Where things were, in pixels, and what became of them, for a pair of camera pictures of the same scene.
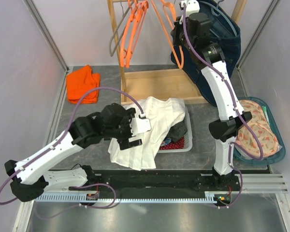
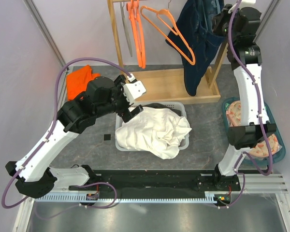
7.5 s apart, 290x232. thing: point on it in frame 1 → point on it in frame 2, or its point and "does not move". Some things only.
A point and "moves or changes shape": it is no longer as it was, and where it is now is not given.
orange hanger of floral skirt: [133, 31] moves or changes shape
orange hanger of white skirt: [170, 11] → [165, 11]
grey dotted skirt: [177, 131] → [162, 106]
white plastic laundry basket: [188, 138] → [180, 104]
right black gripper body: [179, 36] → [222, 27]
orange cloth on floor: [79, 83] does not move
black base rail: [219, 186] does not move
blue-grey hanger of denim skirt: [216, 11] moves or changes shape
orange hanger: [165, 4] moves or changes shape
